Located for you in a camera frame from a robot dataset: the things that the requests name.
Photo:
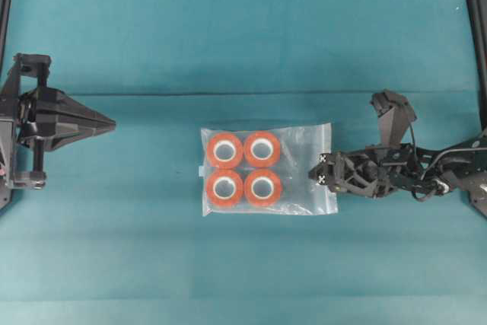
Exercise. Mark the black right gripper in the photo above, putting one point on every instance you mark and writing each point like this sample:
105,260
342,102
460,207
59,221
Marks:
368,172

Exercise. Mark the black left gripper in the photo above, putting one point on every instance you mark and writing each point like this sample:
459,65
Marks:
39,118

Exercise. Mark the clear zip bag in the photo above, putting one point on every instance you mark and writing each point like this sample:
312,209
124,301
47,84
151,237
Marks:
300,150

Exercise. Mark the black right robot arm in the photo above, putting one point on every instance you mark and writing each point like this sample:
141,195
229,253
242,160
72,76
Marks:
439,172

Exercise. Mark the orange tape roll bottom right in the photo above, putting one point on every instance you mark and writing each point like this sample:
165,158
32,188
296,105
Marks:
262,188

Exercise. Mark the orange tape roll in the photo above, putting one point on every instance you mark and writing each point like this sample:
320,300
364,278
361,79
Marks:
262,149
262,188
224,150
224,188

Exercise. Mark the orange tape roll top right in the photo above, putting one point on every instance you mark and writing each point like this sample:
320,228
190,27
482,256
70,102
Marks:
262,149

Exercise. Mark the orange tape roll top left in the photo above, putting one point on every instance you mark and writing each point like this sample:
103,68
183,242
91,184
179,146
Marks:
224,150

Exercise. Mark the orange tape roll bottom left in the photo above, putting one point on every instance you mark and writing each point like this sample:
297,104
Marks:
224,188

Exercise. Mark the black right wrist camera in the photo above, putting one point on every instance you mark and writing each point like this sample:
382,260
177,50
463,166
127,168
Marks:
395,115

